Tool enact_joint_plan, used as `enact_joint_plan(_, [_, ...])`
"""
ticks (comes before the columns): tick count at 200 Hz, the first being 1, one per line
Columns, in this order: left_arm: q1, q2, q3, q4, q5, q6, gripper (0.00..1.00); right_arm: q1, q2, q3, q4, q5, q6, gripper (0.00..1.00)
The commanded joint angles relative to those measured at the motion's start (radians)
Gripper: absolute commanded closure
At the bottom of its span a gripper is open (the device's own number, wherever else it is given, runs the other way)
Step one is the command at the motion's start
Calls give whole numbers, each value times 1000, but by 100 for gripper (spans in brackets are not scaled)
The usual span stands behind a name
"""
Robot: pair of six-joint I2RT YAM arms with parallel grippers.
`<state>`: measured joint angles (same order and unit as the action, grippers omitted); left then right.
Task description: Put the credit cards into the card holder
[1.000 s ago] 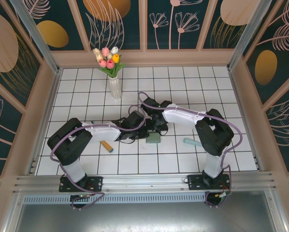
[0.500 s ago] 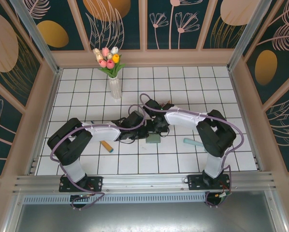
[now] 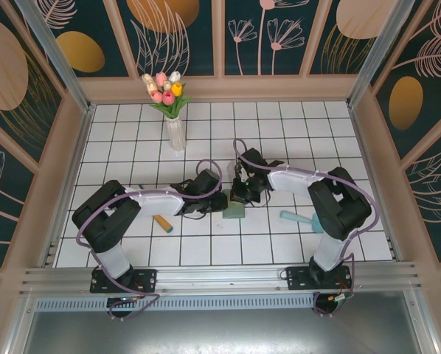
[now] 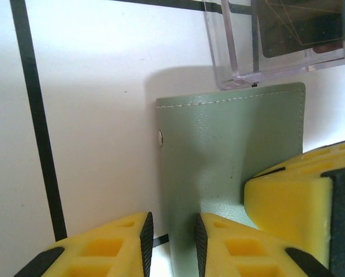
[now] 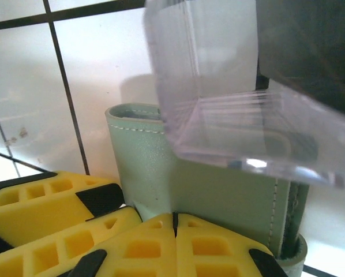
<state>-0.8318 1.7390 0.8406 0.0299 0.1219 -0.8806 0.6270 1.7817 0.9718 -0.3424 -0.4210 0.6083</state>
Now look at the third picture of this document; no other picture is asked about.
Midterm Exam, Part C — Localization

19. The aluminium side rail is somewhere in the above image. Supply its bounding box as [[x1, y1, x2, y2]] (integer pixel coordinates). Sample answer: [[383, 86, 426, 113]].
[[347, 105, 404, 261], [39, 105, 96, 268]]

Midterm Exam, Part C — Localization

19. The aluminium front rail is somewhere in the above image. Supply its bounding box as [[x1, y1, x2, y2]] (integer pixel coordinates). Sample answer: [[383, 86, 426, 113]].
[[19, 260, 423, 300]]

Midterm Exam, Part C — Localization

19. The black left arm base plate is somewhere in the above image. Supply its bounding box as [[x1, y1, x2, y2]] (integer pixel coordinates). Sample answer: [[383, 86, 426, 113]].
[[89, 268, 159, 294]]

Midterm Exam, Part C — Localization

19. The artificial tulip bouquet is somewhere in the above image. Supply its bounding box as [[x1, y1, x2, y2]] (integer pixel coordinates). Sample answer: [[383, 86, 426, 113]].
[[141, 70, 192, 119]]

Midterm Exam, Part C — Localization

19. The white ribbed vase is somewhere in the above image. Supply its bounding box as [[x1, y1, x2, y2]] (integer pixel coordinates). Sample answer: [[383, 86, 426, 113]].
[[164, 116, 187, 151]]

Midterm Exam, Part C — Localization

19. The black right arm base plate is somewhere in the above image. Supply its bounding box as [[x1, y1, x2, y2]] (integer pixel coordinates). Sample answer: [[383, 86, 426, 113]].
[[285, 265, 354, 291]]

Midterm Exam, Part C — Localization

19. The blue fork wooden handle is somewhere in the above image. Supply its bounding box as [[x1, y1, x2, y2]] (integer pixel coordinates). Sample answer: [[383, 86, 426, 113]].
[[137, 183, 174, 234]]

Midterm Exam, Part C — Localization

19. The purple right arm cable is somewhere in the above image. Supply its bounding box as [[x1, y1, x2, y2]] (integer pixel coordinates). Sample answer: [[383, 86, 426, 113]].
[[233, 138, 377, 317]]

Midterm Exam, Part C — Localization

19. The grey slotted cable duct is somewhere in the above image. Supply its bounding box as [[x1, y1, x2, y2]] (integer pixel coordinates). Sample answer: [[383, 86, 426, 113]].
[[34, 296, 317, 313]]

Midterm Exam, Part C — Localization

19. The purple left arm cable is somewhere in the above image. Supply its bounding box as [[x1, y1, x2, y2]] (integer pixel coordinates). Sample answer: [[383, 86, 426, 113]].
[[75, 159, 223, 321]]

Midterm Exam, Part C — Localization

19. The aluminium corner post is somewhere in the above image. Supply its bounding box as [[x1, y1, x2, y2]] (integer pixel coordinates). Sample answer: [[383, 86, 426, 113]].
[[347, 0, 416, 110], [13, 0, 96, 114]]

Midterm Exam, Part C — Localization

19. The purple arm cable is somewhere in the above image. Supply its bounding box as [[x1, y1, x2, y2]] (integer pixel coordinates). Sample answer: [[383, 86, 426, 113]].
[[75, 159, 223, 321], [233, 138, 377, 317]]

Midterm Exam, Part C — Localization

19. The teal plastic scoop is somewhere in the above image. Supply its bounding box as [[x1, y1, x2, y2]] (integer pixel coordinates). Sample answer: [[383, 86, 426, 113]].
[[279, 209, 323, 234]]

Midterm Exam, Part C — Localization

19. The grey metal sheet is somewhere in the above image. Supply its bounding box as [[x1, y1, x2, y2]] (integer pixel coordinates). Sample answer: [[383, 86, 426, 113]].
[[21, 309, 434, 354]]

